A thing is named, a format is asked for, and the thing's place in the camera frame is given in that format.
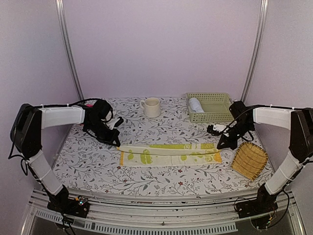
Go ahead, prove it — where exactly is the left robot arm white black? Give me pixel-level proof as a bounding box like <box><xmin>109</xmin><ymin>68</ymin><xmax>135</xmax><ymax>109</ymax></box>
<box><xmin>8</xmin><ymin>98</ymin><xmax>124</xmax><ymax>218</ymax></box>

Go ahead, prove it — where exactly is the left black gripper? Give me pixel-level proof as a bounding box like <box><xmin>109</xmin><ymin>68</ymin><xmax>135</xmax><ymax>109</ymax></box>
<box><xmin>86</xmin><ymin>119</ymin><xmax>121</xmax><ymax>147</ymax></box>

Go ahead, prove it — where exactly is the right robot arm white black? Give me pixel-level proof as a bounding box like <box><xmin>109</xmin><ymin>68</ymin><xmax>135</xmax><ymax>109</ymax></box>
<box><xmin>207</xmin><ymin>101</ymin><xmax>313</xmax><ymax>218</ymax></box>

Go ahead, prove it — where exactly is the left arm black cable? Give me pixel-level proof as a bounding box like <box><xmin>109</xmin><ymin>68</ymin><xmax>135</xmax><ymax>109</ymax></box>
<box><xmin>39</xmin><ymin>98</ymin><xmax>103</xmax><ymax>110</ymax></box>

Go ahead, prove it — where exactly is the green plastic basket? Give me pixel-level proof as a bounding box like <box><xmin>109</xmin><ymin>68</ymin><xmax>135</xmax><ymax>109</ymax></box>
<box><xmin>186</xmin><ymin>93</ymin><xmax>234</xmax><ymax>123</ymax></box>

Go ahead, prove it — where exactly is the yellow bamboo tray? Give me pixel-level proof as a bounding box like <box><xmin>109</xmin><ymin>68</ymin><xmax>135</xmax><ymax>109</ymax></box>
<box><xmin>231</xmin><ymin>142</ymin><xmax>268</xmax><ymax>181</ymax></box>

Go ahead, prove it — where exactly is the light blue towel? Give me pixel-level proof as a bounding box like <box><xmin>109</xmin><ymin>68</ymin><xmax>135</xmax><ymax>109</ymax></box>
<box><xmin>189</xmin><ymin>97</ymin><xmax>204</xmax><ymax>113</ymax></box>

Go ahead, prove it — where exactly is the left aluminium frame post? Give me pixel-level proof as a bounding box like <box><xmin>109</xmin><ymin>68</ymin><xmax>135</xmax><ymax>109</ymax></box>
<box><xmin>55</xmin><ymin>0</ymin><xmax>84</xmax><ymax>100</ymax></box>

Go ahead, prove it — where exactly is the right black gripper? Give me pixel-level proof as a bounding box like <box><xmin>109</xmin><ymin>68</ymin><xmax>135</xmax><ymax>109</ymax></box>
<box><xmin>218</xmin><ymin>120</ymin><xmax>254</xmax><ymax>150</ymax></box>

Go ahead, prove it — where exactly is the aluminium frame post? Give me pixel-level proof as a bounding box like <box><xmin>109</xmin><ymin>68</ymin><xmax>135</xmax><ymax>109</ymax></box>
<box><xmin>55</xmin><ymin>0</ymin><xmax>84</xmax><ymax>100</ymax></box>
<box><xmin>241</xmin><ymin>0</ymin><xmax>268</xmax><ymax>103</ymax></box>

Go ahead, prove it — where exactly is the cream ceramic mug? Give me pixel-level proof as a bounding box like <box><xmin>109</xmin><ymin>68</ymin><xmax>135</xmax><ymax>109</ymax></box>
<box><xmin>139</xmin><ymin>97</ymin><xmax>161</xmax><ymax>118</ymax></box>

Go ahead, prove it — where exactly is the cream green patterned towel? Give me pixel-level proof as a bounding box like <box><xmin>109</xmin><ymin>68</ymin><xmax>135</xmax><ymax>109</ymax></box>
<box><xmin>117</xmin><ymin>143</ymin><xmax>222</xmax><ymax>167</ymax></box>

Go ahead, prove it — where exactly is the right aluminium frame post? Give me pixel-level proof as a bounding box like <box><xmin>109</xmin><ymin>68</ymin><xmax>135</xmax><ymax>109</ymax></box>
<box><xmin>241</xmin><ymin>0</ymin><xmax>268</xmax><ymax>103</ymax></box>

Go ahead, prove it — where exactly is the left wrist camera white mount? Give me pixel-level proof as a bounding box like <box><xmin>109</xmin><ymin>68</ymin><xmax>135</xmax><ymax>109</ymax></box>
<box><xmin>107</xmin><ymin>117</ymin><xmax>124</xmax><ymax>130</ymax></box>

